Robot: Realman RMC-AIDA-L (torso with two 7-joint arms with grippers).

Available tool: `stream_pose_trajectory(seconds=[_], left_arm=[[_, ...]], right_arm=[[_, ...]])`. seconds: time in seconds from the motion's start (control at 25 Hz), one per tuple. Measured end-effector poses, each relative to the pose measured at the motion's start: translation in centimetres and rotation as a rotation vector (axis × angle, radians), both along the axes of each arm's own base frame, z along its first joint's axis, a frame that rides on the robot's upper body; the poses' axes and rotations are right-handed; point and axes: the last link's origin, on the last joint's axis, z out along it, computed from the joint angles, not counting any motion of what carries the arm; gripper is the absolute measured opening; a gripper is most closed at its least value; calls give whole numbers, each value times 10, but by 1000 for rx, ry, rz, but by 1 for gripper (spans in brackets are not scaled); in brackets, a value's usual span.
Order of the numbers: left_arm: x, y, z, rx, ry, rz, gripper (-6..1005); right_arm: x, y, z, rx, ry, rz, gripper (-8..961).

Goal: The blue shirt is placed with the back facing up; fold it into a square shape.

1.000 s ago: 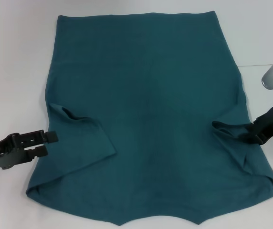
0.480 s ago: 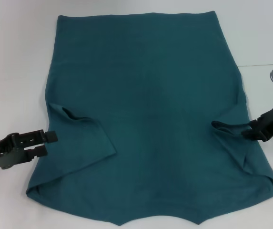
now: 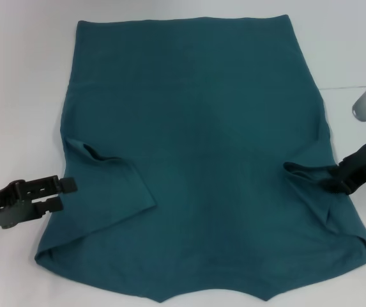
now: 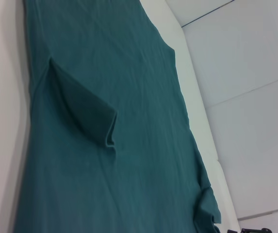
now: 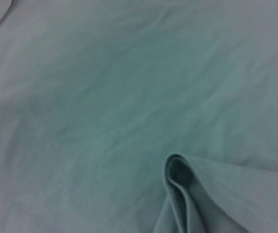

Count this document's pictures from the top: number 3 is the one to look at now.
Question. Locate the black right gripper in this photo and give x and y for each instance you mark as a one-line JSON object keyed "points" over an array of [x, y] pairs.
{"points": [[364, 163]]}

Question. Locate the teal blue shirt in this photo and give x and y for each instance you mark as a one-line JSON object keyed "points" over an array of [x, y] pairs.
{"points": [[195, 144]]}

